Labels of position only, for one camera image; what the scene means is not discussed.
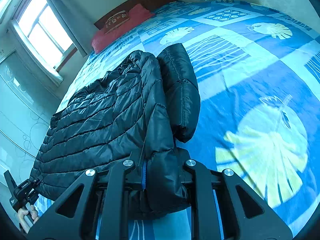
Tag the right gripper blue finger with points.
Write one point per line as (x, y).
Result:
(143, 177)

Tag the black puffer jacket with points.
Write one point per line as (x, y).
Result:
(143, 106)

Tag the person's left hand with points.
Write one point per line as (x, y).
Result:
(27, 216)

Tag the white wardrobe with circles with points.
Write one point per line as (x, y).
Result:
(26, 110)

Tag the blue patterned bedspread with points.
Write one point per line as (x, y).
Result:
(251, 169)

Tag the small embroidered cushion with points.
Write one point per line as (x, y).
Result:
(116, 20)

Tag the red pillow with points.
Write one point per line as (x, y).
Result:
(138, 14)

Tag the dark wooden headboard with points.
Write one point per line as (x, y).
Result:
(150, 5)

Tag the left side window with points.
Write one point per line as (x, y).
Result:
(41, 34)

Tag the grey curtain by headboard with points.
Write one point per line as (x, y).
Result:
(66, 18)

